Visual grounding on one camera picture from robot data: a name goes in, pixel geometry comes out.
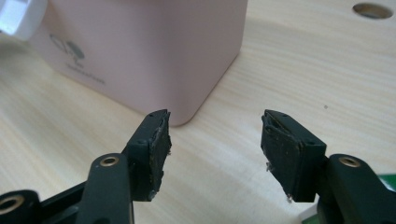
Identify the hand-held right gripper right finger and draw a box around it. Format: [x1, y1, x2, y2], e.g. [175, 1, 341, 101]
[261, 108, 327, 203]

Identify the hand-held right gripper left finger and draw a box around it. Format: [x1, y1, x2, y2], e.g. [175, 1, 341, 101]
[122, 108, 173, 202]

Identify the pink storage box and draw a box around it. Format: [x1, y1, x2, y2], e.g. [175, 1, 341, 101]
[29, 0, 249, 127]

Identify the round table grommet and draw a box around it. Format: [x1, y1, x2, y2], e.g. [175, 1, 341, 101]
[352, 2, 394, 20]

